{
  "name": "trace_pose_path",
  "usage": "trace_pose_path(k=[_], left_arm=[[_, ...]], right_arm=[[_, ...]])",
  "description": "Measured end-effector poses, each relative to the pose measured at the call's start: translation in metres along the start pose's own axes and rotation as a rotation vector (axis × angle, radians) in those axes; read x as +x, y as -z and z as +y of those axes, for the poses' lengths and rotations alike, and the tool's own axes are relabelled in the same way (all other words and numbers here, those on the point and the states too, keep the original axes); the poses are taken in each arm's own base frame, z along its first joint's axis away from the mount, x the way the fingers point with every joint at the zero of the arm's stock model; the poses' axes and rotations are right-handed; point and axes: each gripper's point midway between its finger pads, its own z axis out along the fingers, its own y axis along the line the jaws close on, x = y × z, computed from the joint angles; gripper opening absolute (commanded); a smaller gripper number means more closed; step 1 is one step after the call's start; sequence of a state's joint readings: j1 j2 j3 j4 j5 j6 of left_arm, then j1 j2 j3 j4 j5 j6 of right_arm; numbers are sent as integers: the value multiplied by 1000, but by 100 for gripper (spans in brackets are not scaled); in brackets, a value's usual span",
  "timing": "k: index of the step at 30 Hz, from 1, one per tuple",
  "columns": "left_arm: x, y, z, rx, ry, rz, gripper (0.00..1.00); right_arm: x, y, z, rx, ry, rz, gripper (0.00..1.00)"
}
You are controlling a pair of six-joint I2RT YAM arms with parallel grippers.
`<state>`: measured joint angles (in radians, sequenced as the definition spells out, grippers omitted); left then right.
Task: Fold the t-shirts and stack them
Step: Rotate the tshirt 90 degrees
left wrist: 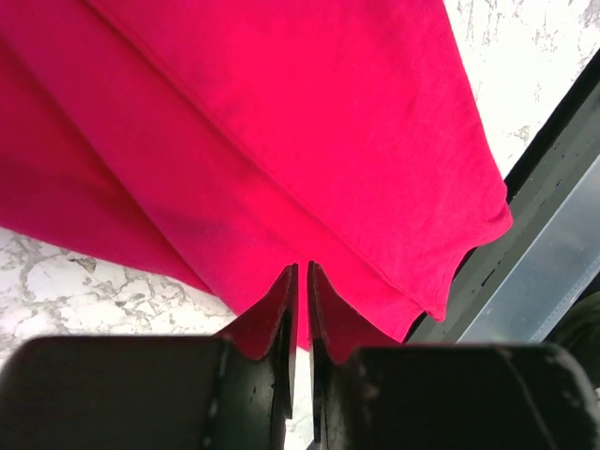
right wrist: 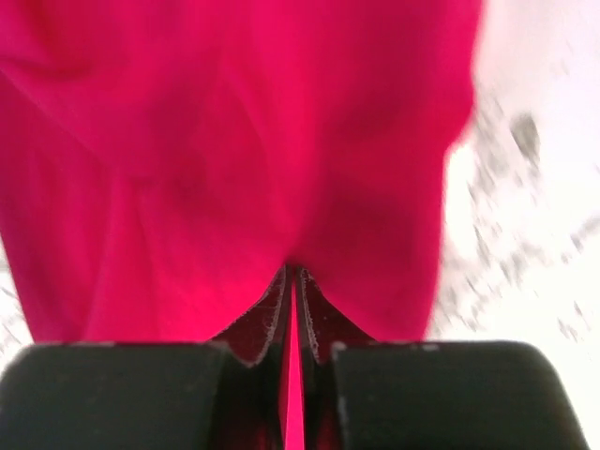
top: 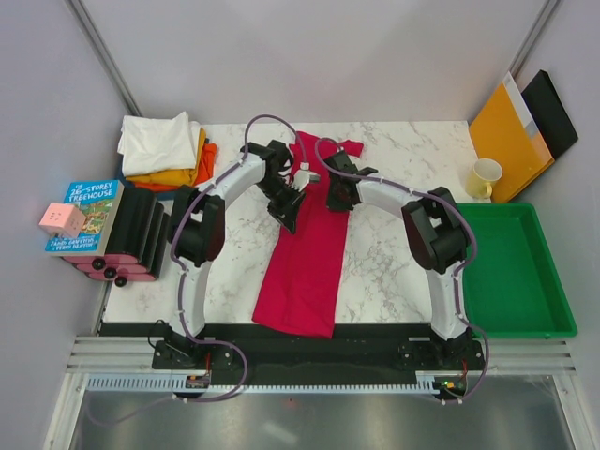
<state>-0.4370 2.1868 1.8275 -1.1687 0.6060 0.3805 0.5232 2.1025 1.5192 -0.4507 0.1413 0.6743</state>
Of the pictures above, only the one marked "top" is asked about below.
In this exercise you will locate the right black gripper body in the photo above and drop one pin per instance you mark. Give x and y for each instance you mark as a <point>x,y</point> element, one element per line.
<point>335,201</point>

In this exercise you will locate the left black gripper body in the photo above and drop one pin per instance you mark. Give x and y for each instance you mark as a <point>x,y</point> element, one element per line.
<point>283,199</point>

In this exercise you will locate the red t shirt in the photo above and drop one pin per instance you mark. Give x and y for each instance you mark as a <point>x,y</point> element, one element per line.
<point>299,290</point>

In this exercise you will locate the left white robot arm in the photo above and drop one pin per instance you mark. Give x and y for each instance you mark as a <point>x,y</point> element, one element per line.
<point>198,228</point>

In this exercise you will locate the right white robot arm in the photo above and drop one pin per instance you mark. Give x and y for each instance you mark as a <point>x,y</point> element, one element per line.
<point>440,239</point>

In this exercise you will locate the orange folded t shirt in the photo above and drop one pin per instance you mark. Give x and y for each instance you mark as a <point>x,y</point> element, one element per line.
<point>208,159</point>

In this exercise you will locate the yellow folded t shirt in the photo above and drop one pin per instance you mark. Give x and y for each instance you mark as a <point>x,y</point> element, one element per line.
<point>176,177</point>

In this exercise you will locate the yellow mug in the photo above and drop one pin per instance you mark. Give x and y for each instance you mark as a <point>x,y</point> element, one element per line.
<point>482,178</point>

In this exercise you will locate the white folded t shirt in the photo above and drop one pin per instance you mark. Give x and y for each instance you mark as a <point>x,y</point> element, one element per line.
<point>156,145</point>

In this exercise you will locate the pink and black dumbbell rack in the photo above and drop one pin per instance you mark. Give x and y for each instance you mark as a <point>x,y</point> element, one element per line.
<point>136,246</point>

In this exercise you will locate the orange folder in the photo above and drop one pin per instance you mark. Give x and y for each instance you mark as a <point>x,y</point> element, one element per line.
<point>504,130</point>

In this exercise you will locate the blue treehouse book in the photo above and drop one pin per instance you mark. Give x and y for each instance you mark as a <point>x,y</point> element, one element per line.
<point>99,200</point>

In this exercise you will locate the green plastic tray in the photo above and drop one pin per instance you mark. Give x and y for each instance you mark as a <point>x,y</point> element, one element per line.
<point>513,289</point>

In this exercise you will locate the pink cube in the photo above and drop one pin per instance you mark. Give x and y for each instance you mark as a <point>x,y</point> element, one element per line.
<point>63,219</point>

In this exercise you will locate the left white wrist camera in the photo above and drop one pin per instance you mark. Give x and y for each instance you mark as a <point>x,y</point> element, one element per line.
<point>304,177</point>

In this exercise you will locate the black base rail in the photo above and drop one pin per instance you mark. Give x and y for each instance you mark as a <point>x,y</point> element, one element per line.
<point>356,355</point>

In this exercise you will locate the white cable duct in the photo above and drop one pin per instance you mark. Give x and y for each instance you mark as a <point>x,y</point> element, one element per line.
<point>188,384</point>

